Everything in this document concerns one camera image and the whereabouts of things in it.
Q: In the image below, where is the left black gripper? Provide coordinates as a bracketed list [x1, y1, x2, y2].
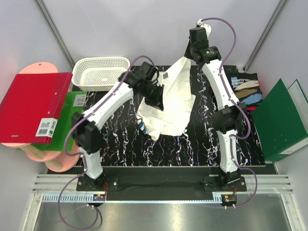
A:
[139, 82, 164, 111]

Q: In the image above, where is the white t shirt blue print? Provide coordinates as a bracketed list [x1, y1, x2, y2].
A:
[136, 57, 196, 141]

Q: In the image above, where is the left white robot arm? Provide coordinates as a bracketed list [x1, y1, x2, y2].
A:
[72, 62, 164, 191]

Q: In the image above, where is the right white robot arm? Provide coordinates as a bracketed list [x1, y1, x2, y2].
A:
[184, 19, 246, 191]

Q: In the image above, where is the black marble pattern mat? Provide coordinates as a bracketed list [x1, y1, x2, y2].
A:
[83, 64, 266, 167]

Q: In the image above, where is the black printed folded t shirt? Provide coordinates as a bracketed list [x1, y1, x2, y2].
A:
[226, 72, 263, 107]

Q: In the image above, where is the white perforated plastic basket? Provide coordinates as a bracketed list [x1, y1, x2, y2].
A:
[72, 57, 130, 91]

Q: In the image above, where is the red folded t shirt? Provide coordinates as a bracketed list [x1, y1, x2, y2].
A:
[246, 106, 257, 112]

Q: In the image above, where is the green plastic folder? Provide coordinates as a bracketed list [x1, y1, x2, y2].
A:
[16, 90, 89, 152]

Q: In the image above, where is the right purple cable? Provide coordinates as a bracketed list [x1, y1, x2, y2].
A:
[197, 17, 258, 208]

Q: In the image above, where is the purple cable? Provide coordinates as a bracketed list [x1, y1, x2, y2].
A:
[57, 55, 156, 229]
[197, 17, 258, 208]

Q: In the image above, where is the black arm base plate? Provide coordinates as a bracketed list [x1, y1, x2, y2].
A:
[77, 167, 247, 203]

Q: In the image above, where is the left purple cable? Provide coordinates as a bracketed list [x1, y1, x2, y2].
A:
[57, 55, 156, 229]

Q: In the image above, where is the dark green ring binder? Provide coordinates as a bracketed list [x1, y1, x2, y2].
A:
[252, 79, 308, 162]

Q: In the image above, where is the red ring binder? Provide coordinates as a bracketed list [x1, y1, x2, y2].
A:
[0, 72, 72, 144]

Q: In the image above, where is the white slotted cable duct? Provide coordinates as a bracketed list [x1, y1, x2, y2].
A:
[42, 193, 106, 203]

